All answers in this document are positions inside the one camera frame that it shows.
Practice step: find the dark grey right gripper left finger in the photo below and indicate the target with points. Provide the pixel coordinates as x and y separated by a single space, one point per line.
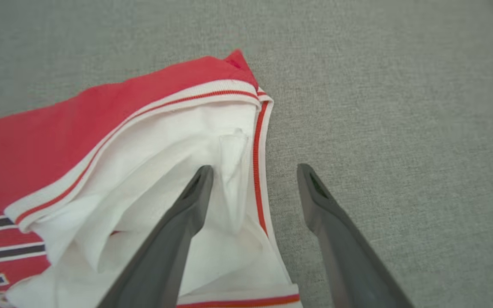
165 256

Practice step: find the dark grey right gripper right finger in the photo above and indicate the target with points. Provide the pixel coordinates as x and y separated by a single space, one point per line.
349 265

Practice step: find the red shorts with white trim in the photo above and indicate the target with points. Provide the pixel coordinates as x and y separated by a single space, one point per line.
58 141

